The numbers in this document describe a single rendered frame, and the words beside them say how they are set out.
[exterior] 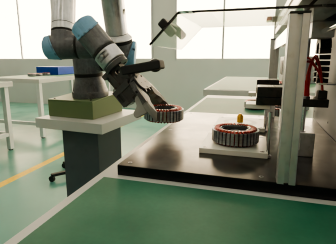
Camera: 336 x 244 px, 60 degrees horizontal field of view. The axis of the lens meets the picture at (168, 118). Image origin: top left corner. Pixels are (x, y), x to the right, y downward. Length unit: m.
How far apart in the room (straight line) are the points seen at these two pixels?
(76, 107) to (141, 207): 0.79
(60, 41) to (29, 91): 6.39
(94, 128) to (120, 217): 0.69
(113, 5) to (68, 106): 0.43
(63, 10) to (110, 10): 0.20
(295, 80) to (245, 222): 0.24
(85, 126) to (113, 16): 0.42
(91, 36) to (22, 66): 6.58
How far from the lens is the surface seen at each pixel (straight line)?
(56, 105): 1.28
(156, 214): 0.46
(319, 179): 0.60
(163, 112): 0.76
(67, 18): 1.02
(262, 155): 0.66
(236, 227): 0.45
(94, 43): 0.84
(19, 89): 7.52
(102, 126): 1.10
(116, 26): 1.17
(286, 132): 0.52
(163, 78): 5.70
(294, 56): 0.51
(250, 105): 0.69
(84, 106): 1.19
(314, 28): 0.72
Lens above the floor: 0.98
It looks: 11 degrees down
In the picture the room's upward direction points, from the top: straight up
